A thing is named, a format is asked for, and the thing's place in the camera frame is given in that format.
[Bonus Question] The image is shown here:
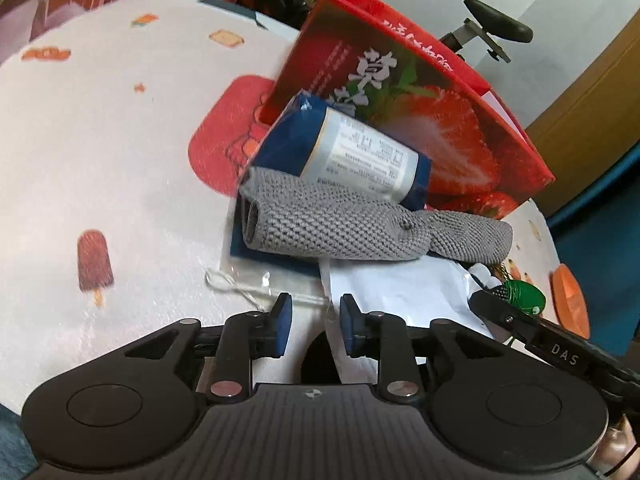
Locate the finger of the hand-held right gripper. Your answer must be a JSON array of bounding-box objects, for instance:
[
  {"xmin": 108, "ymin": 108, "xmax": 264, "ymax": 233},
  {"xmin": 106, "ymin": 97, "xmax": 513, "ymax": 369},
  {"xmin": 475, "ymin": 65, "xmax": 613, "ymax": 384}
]
[{"xmin": 469, "ymin": 289, "xmax": 538, "ymax": 348}]

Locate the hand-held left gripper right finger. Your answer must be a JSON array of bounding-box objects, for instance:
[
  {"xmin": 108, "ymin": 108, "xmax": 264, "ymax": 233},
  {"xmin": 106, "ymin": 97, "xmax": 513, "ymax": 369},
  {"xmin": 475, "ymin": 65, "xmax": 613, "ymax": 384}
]
[{"xmin": 340, "ymin": 293, "xmax": 507, "ymax": 406}]

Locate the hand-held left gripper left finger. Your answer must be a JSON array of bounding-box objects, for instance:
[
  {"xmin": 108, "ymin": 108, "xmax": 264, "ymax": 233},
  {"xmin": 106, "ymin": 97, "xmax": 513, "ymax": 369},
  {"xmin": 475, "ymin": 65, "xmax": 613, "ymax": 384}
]
[{"xmin": 125, "ymin": 292, "xmax": 293, "ymax": 406}]

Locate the green keychain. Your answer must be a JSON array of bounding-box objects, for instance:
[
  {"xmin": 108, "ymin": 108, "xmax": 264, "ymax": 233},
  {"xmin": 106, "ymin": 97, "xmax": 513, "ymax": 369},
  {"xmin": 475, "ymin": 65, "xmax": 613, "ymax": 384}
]
[{"xmin": 492, "ymin": 279, "xmax": 546, "ymax": 317}]

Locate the white plastic bag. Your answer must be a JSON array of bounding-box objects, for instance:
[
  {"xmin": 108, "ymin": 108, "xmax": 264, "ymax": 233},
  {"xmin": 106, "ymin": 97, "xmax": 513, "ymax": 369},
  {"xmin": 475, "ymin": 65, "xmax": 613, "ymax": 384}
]
[{"xmin": 319, "ymin": 254, "xmax": 497, "ymax": 387}]

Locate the person's right hand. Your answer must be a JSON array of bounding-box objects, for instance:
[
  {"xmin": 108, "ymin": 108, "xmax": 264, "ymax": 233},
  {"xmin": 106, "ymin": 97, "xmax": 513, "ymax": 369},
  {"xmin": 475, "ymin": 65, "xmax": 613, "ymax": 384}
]
[{"xmin": 587, "ymin": 412, "xmax": 640, "ymax": 478}]

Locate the grey knitted sock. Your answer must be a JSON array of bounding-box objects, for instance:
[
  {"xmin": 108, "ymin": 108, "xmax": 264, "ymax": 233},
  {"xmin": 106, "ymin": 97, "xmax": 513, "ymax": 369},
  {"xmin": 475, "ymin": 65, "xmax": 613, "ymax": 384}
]
[{"xmin": 239, "ymin": 167, "xmax": 514, "ymax": 266}]

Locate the blue white tissue packet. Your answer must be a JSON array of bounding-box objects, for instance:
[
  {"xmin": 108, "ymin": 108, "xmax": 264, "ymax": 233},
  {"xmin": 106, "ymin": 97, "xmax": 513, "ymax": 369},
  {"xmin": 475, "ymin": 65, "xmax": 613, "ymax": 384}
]
[{"xmin": 245, "ymin": 91, "xmax": 433, "ymax": 211}]

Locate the red strawberry print box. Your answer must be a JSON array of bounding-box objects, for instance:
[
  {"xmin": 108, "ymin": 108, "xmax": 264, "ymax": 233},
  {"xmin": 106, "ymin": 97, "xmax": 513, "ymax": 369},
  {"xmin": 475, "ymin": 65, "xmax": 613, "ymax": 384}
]
[{"xmin": 260, "ymin": 0, "xmax": 556, "ymax": 221}]

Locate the wooden cabinet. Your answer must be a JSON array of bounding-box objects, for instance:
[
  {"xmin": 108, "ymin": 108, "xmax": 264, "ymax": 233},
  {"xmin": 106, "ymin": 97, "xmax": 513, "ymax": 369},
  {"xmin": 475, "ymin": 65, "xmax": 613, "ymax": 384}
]
[{"xmin": 522, "ymin": 10, "xmax": 640, "ymax": 218}]

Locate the black padded armrest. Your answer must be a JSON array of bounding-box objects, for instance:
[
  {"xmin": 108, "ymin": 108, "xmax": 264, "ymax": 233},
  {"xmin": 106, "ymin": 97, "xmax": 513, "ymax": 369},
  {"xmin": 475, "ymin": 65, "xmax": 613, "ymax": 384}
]
[{"xmin": 440, "ymin": 0, "xmax": 534, "ymax": 64}]

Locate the white string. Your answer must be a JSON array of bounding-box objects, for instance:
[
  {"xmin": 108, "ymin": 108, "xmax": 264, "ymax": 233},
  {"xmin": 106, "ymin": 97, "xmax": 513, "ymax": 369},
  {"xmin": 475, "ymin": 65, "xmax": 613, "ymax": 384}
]
[{"xmin": 206, "ymin": 267, "xmax": 332, "ymax": 311}]

